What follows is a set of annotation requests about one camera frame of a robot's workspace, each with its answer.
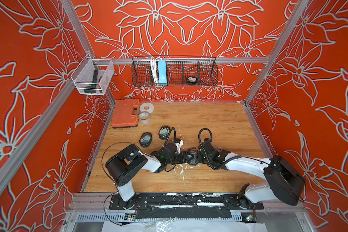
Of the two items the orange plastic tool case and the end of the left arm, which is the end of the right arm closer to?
the end of the left arm

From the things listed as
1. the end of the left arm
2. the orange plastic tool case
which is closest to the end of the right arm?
the end of the left arm

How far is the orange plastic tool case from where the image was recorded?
40.3 inches
